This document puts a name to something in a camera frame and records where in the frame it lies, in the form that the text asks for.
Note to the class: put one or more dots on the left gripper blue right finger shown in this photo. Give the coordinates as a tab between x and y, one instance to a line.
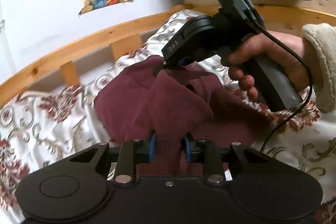
209	155

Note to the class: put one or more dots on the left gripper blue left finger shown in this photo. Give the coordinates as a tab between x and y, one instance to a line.
130	155

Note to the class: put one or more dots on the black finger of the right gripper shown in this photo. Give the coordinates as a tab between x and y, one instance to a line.
161	65

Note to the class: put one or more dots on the maroon long-sleeve top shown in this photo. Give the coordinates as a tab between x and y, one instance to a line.
144	99

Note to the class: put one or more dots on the cream fleece sleeve forearm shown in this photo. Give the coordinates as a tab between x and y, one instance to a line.
322	38

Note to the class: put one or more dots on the person's right hand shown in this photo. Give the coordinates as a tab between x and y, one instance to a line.
269	67

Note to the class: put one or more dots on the floral satin bedspread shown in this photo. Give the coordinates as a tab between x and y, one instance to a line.
40	128

